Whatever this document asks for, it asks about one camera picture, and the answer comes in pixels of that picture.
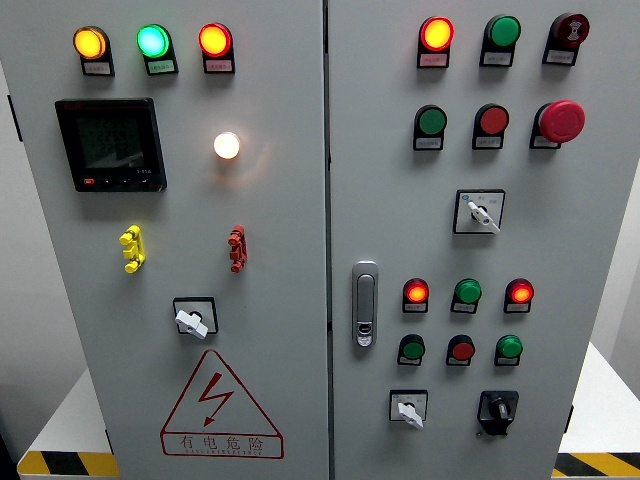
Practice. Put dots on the large red stop button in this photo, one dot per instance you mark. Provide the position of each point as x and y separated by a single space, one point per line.
562 121

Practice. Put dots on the large red lamp beside green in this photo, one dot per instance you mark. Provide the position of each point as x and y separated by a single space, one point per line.
214 40

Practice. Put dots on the black digital display meter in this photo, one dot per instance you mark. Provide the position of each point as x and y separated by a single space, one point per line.
112 145

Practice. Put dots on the small green push button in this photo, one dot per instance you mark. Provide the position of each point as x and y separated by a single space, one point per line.
413 349

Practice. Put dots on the small red indicator lamp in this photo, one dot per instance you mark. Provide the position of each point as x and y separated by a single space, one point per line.
520 292
416 292

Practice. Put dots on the small label plate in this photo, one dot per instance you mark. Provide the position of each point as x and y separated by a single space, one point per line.
415 307
463 308
559 58
219 65
428 143
487 142
516 308
506 361
544 142
433 60
458 361
409 361
161 66
496 59
97 68

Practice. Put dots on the white glowing lamp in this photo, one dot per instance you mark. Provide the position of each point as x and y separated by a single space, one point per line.
226 145

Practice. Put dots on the large red lamp lit orange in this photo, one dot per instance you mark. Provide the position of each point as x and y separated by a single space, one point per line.
436 33

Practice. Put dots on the large lit green lamp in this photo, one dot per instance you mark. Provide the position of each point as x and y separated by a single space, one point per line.
152 40

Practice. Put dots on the red warning triangle sticker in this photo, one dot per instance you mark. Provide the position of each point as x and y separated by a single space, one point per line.
216 390

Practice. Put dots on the pale grey cabinet door with display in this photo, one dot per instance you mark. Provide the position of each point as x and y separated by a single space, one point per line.
280 225

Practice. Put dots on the large red push button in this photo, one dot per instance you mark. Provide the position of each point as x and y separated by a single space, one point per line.
493 120

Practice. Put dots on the silver door lock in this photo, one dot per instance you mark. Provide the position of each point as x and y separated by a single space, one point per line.
365 305

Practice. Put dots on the black yellow striped tape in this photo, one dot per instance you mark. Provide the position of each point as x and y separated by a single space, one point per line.
65 464
595 464

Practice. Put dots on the pale grey cabinet door with lock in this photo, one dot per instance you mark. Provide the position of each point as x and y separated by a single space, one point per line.
390 210

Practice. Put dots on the small green domed lamp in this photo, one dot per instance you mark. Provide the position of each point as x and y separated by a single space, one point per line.
468 291
510 347

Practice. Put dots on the large dark green lamp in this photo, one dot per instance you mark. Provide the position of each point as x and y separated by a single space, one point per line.
504 31

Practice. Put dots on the small red push button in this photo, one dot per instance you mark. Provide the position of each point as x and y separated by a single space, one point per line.
462 350

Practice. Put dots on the black door hinge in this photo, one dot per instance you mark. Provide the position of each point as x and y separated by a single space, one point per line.
108 441
15 117
569 419

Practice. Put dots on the large yellow indicator lamp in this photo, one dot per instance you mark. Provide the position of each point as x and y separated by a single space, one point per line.
89 43

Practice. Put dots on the large green push button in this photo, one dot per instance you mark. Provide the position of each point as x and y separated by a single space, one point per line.
432 120

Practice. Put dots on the dark red buzzer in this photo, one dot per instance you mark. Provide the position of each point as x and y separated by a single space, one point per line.
571 29

